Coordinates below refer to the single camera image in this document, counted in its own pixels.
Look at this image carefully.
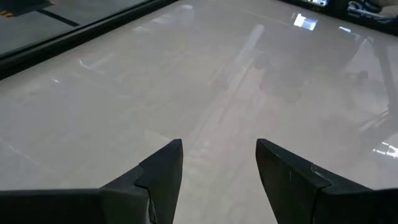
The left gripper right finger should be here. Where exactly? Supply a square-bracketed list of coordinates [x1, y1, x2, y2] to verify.
[255, 138, 374, 224]

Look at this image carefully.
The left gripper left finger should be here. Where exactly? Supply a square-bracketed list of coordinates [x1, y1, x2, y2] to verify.
[99, 138, 184, 224]

